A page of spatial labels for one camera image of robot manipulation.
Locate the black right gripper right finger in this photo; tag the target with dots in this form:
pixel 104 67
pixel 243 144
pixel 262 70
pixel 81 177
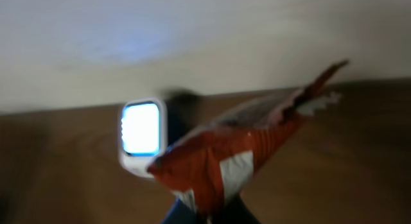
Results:
pixel 235 212

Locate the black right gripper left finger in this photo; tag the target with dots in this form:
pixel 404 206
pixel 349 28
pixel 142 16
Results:
pixel 180 214

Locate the red chocolate bar wrapper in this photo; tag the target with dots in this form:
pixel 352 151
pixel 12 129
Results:
pixel 208 167

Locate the white barcode scanner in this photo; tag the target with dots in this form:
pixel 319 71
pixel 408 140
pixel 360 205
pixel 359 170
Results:
pixel 142 135

